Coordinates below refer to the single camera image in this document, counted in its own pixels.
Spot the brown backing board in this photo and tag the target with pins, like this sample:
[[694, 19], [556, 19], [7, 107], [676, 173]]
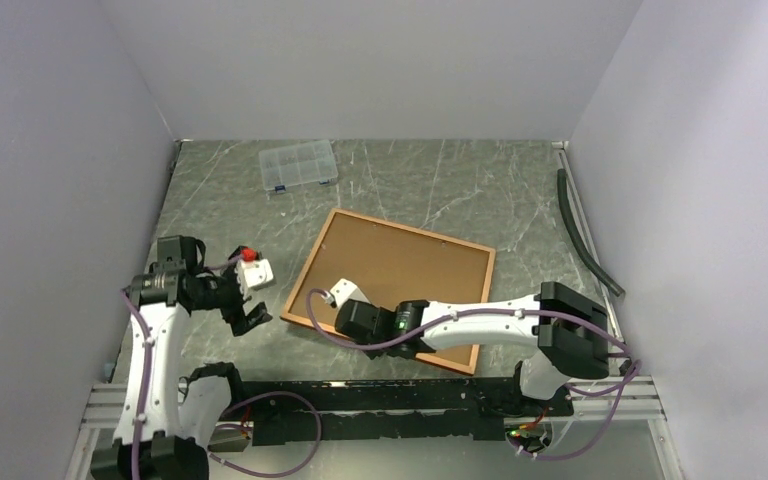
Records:
[[391, 263]]

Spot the wooden picture frame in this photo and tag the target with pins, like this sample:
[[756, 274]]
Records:
[[325, 360]]

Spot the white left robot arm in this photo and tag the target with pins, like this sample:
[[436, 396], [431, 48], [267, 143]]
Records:
[[166, 423]]

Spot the clear plastic organizer box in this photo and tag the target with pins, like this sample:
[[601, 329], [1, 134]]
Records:
[[298, 164]]

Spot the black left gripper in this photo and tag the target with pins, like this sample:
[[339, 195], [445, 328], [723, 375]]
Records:
[[252, 318]]

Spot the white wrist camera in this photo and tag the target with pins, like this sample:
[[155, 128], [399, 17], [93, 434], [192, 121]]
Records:
[[343, 291], [250, 269]]

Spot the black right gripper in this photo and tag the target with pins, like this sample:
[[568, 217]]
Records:
[[373, 355]]

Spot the black foam tube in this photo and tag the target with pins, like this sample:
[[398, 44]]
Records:
[[577, 240]]

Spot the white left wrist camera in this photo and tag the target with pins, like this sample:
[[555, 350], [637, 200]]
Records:
[[250, 269]]

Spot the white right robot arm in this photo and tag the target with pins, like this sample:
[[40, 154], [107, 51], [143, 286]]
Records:
[[566, 330]]

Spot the aluminium extrusion rail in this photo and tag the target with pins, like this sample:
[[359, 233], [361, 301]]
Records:
[[612, 400]]

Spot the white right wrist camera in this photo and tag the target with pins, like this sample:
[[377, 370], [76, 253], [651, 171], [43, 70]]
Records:
[[343, 291]]

